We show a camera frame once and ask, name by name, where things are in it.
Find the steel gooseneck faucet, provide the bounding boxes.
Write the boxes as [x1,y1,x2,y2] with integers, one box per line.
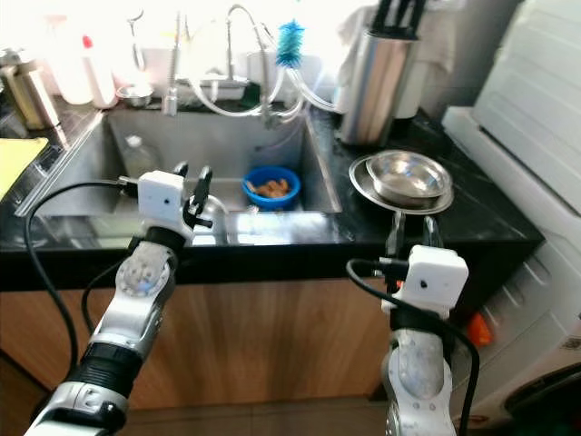
[225,4,278,126]

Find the shallow stainless steel plate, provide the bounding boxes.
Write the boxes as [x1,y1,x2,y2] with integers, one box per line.
[349,156,455,216]

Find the hanging steel ladle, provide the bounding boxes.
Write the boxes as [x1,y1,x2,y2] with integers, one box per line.
[127,9,149,74]

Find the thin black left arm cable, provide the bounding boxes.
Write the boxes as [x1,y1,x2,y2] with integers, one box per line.
[80,259,133,351]

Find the white soap tray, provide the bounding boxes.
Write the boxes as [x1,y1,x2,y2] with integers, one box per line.
[191,75,251,101]

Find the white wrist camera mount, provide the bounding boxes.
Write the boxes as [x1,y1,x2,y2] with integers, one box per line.
[383,245,470,314]
[138,171,193,228]

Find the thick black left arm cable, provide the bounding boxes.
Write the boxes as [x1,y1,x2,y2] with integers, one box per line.
[24,177,142,382]

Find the black-handled knife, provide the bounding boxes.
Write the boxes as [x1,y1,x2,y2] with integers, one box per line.
[404,0,429,37]
[368,0,393,34]
[386,0,411,35]

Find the stainless steel knife block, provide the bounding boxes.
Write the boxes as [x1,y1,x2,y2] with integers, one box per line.
[336,29,419,148]

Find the wooden base cabinet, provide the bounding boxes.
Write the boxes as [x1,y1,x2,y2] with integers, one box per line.
[0,282,396,405]

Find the orange object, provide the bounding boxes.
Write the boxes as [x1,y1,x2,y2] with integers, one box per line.
[463,313,494,349]

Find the white squeeze bottle red cap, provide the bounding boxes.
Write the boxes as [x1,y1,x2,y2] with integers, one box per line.
[80,35,117,108]

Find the white appliance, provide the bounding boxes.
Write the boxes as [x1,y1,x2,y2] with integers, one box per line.
[443,0,581,432]

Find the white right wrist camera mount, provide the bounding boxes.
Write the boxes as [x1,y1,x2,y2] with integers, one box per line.
[383,245,470,314]

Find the clear plastic bottle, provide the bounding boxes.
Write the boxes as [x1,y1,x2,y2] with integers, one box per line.
[123,134,160,183]

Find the yellow cleaning cloth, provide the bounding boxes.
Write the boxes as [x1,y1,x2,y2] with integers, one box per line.
[0,136,51,199]

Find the flexible steel spray faucet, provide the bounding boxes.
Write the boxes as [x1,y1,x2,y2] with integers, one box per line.
[162,0,190,117]

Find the stainless steel kitchen sink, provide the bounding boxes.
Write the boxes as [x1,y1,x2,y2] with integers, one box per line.
[14,104,344,246]

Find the brown fried food pieces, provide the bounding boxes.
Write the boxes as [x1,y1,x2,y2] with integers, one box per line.
[250,179,293,199]

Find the gold steel thermos jug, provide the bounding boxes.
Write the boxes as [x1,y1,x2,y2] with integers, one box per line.
[2,50,66,131]

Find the blue bottle brush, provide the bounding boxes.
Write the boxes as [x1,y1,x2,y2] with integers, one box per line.
[275,0,307,70]

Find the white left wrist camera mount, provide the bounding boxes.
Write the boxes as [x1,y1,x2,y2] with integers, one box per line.
[138,171,193,228]

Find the large white plastic bottle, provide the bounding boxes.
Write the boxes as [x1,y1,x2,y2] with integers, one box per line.
[53,23,92,105]

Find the small steel condiment bowl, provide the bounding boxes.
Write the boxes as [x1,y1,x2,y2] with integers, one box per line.
[116,84,155,108]

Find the blue plastic bowl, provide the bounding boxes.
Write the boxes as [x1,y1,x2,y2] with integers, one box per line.
[242,165,302,212]

